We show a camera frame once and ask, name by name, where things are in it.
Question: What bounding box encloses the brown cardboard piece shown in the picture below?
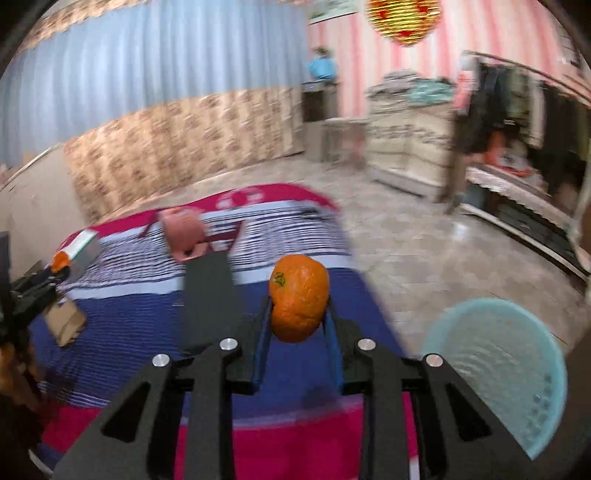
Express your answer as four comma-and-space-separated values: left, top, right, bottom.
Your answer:
44, 298, 88, 348

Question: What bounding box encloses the metal clothes rack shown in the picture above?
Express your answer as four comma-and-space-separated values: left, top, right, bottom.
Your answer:
445, 50, 591, 215

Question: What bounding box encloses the pile of folded clothes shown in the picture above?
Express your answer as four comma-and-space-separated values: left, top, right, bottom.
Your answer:
376, 69, 456, 105

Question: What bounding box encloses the row of hanging dark clothes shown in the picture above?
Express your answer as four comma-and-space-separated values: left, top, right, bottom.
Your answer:
455, 60, 591, 195

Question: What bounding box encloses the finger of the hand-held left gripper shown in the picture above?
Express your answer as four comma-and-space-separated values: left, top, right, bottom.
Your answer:
14, 267, 71, 291
14, 285, 60, 320

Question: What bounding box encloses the blue and floral curtain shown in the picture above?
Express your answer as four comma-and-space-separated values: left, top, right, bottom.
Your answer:
0, 0, 311, 223

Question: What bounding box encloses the red gold wall ornament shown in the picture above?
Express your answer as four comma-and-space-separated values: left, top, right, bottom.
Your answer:
365, 0, 443, 47

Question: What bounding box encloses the blue cloth cover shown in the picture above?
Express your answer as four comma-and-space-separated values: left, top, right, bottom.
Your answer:
308, 46, 338, 82

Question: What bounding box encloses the metal stool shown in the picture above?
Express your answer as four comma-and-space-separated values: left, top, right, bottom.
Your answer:
323, 116, 368, 165

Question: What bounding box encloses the printed pink blue blanket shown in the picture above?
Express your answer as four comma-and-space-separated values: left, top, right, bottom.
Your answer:
30, 182, 419, 480

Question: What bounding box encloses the grey water dispenser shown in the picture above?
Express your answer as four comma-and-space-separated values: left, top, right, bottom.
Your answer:
301, 79, 341, 162

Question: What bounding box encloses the pink cup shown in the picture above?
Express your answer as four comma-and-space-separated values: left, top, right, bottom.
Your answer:
157, 207, 209, 263

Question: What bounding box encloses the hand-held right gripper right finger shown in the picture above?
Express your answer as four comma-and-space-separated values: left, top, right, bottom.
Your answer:
322, 299, 532, 480

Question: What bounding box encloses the pink paper bag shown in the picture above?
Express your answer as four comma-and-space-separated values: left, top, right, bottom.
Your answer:
455, 69, 479, 112

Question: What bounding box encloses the beige leaf patterned cloth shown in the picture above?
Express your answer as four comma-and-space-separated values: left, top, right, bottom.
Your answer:
367, 88, 458, 185

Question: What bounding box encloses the teal plastic basket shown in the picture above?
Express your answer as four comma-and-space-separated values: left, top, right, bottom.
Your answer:
419, 298, 568, 462

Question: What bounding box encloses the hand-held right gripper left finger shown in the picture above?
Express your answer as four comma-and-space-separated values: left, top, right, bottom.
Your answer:
55, 295, 274, 480

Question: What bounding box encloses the landscape wall picture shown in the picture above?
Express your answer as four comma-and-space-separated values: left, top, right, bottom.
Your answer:
307, 0, 363, 25

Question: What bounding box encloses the black glass low cabinet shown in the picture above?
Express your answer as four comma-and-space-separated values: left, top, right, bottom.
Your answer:
462, 164, 591, 278

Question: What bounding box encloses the dark grey flat board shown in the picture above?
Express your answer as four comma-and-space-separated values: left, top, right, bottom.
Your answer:
181, 251, 243, 354

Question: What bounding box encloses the white green orange carton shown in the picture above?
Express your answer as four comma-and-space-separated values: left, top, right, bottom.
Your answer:
52, 231, 103, 278

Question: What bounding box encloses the white cabinet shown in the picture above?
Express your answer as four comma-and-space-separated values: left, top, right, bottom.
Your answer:
369, 165, 445, 200

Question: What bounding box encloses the orange fruit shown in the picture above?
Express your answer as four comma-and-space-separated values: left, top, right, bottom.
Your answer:
269, 254, 331, 344

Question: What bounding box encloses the white lace cloth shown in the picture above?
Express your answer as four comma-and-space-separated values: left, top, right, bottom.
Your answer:
466, 166, 579, 209

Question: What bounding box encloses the pink box with horse print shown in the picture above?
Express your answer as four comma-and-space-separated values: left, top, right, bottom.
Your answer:
488, 134, 533, 177

